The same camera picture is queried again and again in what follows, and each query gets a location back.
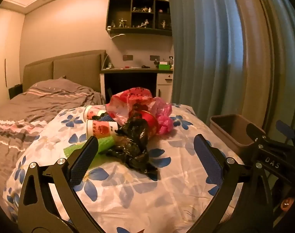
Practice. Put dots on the dark boxed figurine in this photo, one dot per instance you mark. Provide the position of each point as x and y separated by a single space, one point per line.
163 24

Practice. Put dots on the white blue-flower blanket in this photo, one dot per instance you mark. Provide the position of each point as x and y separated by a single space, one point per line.
137 194

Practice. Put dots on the red printed plastic bag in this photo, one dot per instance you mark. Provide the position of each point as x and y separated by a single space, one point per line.
128 99

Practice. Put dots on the reclining figurine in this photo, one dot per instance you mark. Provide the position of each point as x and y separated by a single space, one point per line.
145 24

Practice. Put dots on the green foam net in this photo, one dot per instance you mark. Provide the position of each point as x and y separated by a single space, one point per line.
105 144

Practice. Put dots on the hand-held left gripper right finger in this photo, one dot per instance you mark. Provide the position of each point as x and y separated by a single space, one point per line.
208 157

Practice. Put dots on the white wardrobe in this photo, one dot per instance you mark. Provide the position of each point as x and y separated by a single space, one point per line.
4 53

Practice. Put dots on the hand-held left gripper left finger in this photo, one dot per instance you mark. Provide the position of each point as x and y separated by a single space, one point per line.
83 160

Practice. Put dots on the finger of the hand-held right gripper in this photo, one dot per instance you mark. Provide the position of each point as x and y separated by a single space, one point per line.
284 127
255 131

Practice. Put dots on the green box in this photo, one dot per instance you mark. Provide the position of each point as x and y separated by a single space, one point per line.
164 66

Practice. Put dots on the blue curtain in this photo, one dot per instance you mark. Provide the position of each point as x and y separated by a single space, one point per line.
205 53

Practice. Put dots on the dark desk with white cabinet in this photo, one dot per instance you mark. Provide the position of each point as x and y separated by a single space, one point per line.
130 82

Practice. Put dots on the standing figurine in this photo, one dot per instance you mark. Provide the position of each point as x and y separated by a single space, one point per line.
122 23

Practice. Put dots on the black plastic bag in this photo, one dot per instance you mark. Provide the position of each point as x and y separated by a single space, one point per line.
132 145

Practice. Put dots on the lying figurine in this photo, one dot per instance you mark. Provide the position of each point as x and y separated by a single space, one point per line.
140 9

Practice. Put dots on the brown plastic bin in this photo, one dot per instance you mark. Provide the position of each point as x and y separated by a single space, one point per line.
234 126

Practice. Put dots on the beige curtain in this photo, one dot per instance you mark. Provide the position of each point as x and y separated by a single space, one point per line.
266 53

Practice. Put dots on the brown padded headboard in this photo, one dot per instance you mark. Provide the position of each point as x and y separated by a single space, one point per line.
74 68

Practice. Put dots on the blue foam net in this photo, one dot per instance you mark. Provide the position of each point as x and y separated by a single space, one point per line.
107 118

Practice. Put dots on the white red-print paper cup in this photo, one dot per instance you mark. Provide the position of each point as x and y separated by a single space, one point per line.
101 128
91 112

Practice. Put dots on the grey wall outlet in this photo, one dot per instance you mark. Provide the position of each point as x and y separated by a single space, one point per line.
128 57
155 58

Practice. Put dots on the pink plastic bag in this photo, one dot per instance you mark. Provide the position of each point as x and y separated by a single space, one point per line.
164 121

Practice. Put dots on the dark wall shelf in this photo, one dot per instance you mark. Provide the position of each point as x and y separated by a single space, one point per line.
119 7

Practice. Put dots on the black bedside table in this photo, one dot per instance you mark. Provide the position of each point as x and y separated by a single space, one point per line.
15 92

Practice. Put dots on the red paper cup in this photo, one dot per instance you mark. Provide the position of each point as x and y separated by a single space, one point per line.
151 122

